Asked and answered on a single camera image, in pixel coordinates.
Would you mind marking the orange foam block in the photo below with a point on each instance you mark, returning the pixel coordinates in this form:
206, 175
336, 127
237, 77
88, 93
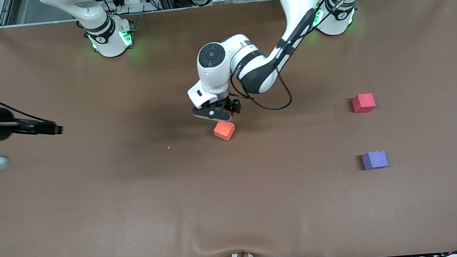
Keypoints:
224, 131

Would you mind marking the silver table edge rail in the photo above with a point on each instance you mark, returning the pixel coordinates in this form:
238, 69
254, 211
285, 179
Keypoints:
201, 7

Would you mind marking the brown table cover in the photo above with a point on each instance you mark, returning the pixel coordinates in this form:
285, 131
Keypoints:
137, 215

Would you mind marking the purple foam block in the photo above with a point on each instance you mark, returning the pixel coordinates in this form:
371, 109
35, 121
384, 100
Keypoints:
375, 160

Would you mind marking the red foam block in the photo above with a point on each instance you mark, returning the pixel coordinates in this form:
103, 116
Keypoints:
363, 103

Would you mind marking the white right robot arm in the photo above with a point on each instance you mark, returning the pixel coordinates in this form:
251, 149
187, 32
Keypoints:
104, 31

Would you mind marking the white terminal strip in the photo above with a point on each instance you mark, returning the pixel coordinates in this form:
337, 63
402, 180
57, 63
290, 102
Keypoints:
211, 0

